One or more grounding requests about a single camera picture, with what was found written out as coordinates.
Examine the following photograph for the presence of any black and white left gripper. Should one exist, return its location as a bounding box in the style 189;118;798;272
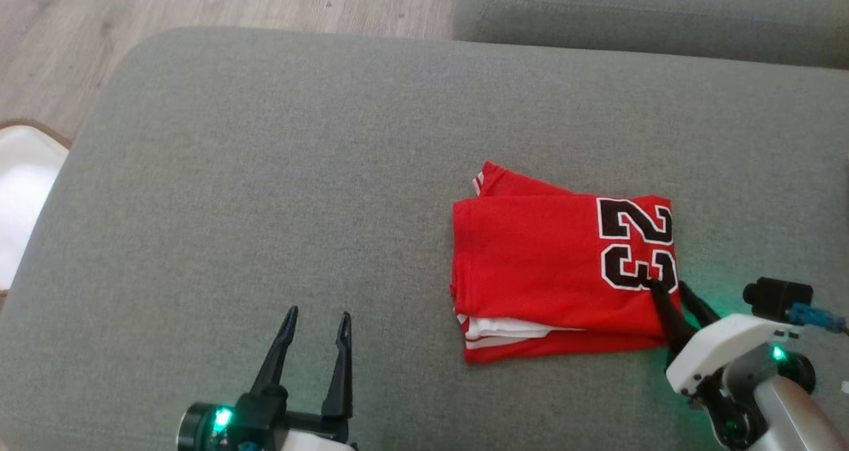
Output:
228;304;360;451

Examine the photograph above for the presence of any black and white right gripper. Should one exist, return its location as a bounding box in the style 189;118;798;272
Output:
648;279;798;397

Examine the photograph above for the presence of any red basketball jersey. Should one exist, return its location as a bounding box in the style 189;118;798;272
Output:
449;161;683;365

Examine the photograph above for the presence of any white laundry basket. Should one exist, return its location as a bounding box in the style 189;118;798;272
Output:
0;119;72;299

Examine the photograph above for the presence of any blue right cable connector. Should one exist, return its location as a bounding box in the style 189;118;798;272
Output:
787;302;849;336

